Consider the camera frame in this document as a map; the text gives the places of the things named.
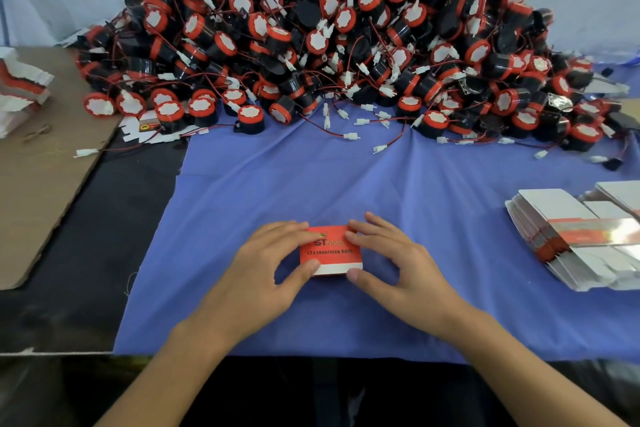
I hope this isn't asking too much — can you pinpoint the person's right hand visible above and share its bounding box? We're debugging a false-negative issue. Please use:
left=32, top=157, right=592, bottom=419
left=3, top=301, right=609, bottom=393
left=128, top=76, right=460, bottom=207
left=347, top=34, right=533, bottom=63
left=343, top=211, right=471, bottom=343

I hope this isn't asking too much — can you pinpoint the person's left hand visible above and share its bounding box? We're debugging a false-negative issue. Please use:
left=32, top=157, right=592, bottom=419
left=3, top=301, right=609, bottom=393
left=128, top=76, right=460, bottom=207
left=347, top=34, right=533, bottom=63
left=205, top=220, right=323, bottom=348

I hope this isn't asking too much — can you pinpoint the orange white paper box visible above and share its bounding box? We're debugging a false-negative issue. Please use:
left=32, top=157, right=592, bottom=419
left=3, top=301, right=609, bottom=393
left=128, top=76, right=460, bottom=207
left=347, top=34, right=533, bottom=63
left=299, top=224, right=364, bottom=277

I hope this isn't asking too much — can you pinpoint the stack of paper boxes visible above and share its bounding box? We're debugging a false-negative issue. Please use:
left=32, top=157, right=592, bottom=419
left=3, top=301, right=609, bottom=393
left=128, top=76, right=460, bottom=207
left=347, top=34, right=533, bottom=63
left=505, top=179, right=640, bottom=293
left=0, top=46, right=56, bottom=139

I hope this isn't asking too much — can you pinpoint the pile of black red buzzers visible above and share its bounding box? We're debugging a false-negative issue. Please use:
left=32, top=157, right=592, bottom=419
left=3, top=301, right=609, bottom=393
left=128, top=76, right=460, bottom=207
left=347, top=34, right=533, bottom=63
left=70, top=0, right=640, bottom=157

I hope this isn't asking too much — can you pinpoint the person's right forearm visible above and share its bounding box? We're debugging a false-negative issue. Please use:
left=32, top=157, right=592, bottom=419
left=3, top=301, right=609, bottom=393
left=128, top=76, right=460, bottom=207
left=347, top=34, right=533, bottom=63
left=430, top=306, right=631, bottom=427

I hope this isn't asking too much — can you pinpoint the person's left forearm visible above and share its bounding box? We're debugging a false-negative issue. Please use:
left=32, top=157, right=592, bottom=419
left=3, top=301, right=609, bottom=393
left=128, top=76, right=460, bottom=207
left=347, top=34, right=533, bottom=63
left=95, top=316, right=266, bottom=427

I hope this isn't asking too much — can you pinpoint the blue cloth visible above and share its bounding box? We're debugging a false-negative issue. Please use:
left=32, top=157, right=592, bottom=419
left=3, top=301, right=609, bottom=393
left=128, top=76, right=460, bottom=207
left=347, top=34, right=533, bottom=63
left=112, top=61, right=640, bottom=363

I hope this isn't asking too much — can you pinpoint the brown cardboard sheet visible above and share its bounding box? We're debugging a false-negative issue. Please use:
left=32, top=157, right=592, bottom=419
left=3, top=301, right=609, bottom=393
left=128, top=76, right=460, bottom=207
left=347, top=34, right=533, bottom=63
left=0, top=46, right=116, bottom=291

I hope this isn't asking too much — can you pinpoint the rubber band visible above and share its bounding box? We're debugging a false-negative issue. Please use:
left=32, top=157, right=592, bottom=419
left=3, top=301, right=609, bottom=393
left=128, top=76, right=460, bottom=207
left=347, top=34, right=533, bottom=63
left=22, top=123, right=51, bottom=143

